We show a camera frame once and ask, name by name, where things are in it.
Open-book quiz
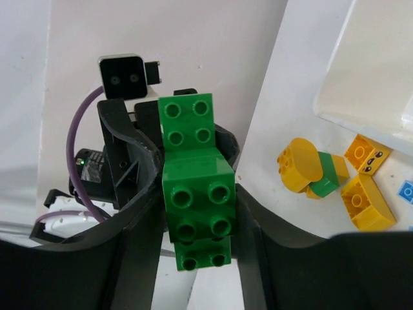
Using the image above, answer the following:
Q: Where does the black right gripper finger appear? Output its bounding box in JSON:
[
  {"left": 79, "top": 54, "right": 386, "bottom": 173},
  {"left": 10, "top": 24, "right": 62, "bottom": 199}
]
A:
[{"left": 234, "top": 185, "right": 412, "bottom": 309}]

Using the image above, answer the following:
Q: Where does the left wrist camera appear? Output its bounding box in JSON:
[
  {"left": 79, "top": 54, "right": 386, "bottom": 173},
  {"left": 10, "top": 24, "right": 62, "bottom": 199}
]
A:
[{"left": 98, "top": 54, "right": 162, "bottom": 112}]

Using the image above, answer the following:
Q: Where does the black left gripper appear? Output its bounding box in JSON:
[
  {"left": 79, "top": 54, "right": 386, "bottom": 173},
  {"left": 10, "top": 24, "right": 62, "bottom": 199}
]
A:
[{"left": 0, "top": 88, "right": 197, "bottom": 310}]

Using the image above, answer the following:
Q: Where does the yellow round lego brick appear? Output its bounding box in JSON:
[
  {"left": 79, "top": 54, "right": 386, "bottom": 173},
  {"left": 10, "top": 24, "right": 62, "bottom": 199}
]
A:
[{"left": 277, "top": 138, "right": 323, "bottom": 193}]

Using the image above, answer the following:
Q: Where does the green square lego brick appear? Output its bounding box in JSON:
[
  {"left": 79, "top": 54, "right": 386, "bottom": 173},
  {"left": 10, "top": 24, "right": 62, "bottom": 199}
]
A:
[{"left": 162, "top": 150, "right": 236, "bottom": 242}]

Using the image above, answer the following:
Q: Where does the yellow lego brick with face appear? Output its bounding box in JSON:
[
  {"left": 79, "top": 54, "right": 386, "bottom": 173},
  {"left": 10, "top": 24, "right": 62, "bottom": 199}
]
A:
[{"left": 345, "top": 134, "right": 392, "bottom": 176}]

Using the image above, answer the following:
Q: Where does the yellow lego brick under stack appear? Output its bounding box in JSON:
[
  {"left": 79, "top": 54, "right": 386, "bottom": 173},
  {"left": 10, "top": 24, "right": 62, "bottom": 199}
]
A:
[{"left": 305, "top": 154, "right": 350, "bottom": 200}]

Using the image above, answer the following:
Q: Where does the white three-compartment plastic bin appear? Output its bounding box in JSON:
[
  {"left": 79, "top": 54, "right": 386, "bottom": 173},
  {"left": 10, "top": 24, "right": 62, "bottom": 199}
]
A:
[{"left": 314, "top": 1, "right": 412, "bottom": 154}]

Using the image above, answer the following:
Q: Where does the small green lego brick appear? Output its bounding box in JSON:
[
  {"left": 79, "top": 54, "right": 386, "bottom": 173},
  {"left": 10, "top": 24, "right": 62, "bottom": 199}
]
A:
[{"left": 309, "top": 152, "right": 339, "bottom": 198}]

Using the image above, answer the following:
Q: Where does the blue small square lego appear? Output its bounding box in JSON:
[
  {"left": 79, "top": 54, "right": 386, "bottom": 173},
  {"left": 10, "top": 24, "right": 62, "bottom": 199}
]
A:
[{"left": 397, "top": 180, "right": 413, "bottom": 205}]

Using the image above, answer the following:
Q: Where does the yellow curved lego brick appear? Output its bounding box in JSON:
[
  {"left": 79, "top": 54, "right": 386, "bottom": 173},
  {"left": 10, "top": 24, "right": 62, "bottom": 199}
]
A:
[{"left": 341, "top": 174, "right": 397, "bottom": 232}]

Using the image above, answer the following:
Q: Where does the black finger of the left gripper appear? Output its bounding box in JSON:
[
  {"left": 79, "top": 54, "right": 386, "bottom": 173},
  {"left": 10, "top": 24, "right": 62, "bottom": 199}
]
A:
[{"left": 215, "top": 124, "right": 241, "bottom": 168}]

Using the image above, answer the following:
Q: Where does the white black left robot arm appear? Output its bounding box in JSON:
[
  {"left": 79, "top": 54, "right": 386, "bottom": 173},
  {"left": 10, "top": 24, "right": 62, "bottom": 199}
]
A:
[{"left": 1, "top": 92, "right": 237, "bottom": 309}]

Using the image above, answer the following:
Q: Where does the green lego plate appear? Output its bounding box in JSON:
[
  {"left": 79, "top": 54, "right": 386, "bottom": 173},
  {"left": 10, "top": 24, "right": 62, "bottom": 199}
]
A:
[{"left": 158, "top": 94, "right": 232, "bottom": 271}]

